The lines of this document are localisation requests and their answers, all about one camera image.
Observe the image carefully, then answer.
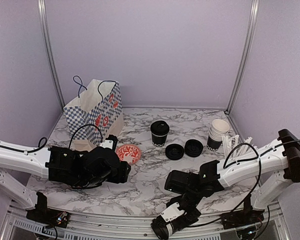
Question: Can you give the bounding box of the stack of black lids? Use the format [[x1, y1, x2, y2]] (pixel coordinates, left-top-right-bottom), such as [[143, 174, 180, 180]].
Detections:
[[184, 139, 204, 158]]

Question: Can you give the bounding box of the black paper coffee cup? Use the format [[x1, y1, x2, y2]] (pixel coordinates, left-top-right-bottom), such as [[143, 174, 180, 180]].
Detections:
[[151, 132, 168, 147]]

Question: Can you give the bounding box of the black plastic cup lid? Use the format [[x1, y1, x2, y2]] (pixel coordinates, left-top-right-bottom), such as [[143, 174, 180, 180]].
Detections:
[[150, 120, 170, 136]]

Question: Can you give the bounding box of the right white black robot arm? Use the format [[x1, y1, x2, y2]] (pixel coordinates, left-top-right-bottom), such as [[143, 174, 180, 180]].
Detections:
[[160, 129, 300, 228]]

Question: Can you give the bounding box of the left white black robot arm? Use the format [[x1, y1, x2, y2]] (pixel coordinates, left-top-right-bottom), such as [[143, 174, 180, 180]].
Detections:
[[0, 135, 131, 223]]

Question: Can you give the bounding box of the red floral ceramic bowl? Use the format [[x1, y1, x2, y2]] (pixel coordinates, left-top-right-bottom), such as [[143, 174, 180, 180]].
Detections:
[[115, 144, 142, 165]]

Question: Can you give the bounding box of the bundle of white wrapped straws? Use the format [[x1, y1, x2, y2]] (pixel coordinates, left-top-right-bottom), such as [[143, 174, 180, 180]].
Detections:
[[221, 133, 260, 161]]

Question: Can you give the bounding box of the blue checkered paper bag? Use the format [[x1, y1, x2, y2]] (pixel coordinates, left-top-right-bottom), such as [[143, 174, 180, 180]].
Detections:
[[63, 75, 124, 151]]

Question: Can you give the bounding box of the stack of black paper cups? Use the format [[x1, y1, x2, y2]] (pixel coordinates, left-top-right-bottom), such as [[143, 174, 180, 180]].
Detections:
[[206, 119, 230, 152]]

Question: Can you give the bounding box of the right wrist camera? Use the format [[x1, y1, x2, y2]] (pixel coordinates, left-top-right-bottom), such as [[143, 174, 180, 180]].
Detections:
[[160, 202, 185, 223]]

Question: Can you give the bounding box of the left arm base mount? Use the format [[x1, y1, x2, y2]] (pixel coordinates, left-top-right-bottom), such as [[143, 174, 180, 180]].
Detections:
[[26, 192, 70, 228]]

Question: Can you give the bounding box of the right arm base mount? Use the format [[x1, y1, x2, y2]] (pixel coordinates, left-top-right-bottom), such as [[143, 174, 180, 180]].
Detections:
[[220, 194, 265, 230]]

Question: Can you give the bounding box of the aluminium front frame rail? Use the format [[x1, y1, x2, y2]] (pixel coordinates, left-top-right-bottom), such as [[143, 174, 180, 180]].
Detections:
[[0, 197, 291, 240]]

